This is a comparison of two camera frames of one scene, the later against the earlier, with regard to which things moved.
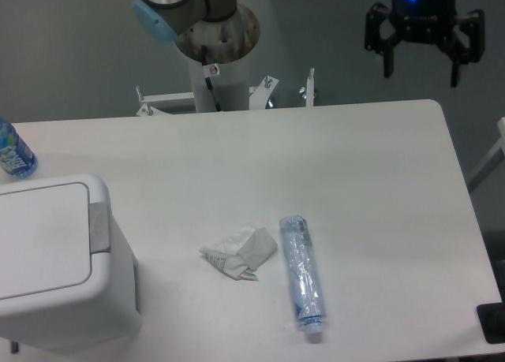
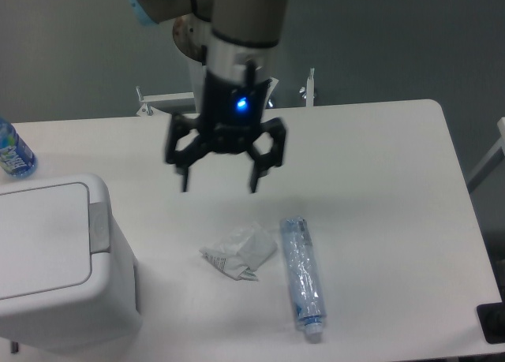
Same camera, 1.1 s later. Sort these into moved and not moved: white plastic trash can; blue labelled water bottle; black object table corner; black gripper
Moved: black gripper
Not moved: black object table corner; blue labelled water bottle; white plastic trash can
